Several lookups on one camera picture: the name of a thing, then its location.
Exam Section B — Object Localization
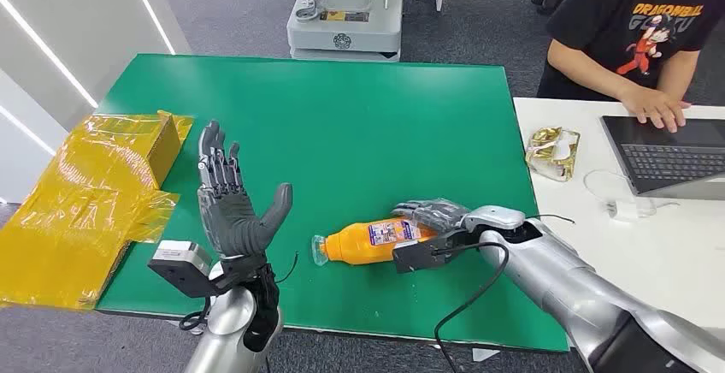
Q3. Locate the green table mat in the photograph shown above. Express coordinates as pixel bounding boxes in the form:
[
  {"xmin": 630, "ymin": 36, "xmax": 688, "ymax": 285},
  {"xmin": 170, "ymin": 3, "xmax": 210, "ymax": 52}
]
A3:
[{"xmin": 95, "ymin": 53, "xmax": 570, "ymax": 353}]

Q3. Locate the yellow taped cardboard box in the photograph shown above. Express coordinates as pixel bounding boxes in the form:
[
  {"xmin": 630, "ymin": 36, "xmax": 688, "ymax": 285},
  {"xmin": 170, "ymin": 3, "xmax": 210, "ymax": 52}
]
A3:
[{"xmin": 0, "ymin": 110, "xmax": 195, "ymax": 311}]

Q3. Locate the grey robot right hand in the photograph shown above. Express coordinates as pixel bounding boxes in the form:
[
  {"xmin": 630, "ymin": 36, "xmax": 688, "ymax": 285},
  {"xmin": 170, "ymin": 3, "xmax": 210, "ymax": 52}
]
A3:
[{"xmin": 391, "ymin": 198, "xmax": 471, "ymax": 235}]

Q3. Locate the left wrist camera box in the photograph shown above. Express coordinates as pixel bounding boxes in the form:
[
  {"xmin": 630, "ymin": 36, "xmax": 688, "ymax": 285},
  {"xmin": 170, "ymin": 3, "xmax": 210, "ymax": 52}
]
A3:
[{"xmin": 147, "ymin": 239, "xmax": 227, "ymax": 299}]

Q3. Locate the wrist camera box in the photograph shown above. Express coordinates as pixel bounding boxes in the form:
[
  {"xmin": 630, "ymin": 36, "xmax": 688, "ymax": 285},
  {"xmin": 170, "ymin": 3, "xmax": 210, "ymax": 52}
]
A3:
[
  {"xmin": 147, "ymin": 239, "xmax": 227, "ymax": 299},
  {"xmin": 392, "ymin": 228, "xmax": 472, "ymax": 275}
]

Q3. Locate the gold foil wrapper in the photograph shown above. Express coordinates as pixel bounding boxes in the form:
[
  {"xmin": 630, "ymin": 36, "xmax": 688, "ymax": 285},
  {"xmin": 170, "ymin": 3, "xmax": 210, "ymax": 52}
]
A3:
[{"xmin": 524, "ymin": 127, "xmax": 582, "ymax": 183}]

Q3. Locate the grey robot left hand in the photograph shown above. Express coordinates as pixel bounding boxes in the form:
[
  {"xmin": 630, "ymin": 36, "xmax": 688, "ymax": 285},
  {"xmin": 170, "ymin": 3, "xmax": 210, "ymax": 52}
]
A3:
[{"xmin": 197, "ymin": 120, "xmax": 294, "ymax": 260}]

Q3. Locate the person's right hand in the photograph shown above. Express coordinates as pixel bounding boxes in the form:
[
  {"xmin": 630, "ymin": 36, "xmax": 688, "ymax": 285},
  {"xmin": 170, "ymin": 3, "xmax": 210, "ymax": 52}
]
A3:
[{"xmin": 618, "ymin": 86, "xmax": 693, "ymax": 134}]

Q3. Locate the person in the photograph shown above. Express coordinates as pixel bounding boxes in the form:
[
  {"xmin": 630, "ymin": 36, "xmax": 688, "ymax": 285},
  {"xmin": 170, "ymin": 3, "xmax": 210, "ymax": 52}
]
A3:
[{"xmin": 536, "ymin": 0, "xmax": 725, "ymax": 133}]

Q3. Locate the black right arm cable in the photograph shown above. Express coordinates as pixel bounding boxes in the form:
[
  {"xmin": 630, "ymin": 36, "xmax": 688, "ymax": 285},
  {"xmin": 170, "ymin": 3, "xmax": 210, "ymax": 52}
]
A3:
[{"xmin": 433, "ymin": 214, "xmax": 576, "ymax": 373}]

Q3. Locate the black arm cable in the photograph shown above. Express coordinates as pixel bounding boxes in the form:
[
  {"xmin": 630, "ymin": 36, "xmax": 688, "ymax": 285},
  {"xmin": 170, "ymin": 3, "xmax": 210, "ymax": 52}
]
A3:
[
  {"xmin": 433, "ymin": 214, "xmax": 576, "ymax": 373},
  {"xmin": 179, "ymin": 251, "xmax": 299, "ymax": 333}
]

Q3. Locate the white charger with cable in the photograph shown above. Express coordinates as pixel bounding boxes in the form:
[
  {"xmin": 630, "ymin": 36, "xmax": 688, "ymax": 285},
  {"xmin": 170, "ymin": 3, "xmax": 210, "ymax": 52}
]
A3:
[{"xmin": 582, "ymin": 169, "xmax": 681, "ymax": 224}]

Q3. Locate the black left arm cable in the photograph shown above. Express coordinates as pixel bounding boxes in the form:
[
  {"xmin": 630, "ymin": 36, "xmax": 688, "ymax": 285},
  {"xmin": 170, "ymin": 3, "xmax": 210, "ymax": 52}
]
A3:
[{"xmin": 179, "ymin": 251, "xmax": 299, "ymax": 333}]

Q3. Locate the grey laptop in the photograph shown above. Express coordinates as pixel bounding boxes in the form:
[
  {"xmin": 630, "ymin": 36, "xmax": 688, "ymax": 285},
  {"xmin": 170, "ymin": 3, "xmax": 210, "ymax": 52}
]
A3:
[{"xmin": 600, "ymin": 115, "xmax": 725, "ymax": 202}]

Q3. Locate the orange juice bottle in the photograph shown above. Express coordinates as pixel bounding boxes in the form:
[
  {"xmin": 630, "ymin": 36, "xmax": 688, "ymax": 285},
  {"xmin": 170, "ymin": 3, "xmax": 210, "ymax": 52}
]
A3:
[{"xmin": 310, "ymin": 217, "xmax": 440, "ymax": 267}]

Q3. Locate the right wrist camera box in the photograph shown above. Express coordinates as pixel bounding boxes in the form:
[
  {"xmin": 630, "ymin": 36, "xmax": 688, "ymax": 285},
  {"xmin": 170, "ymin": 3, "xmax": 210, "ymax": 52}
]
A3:
[{"xmin": 392, "ymin": 228, "xmax": 472, "ymax": 275}]

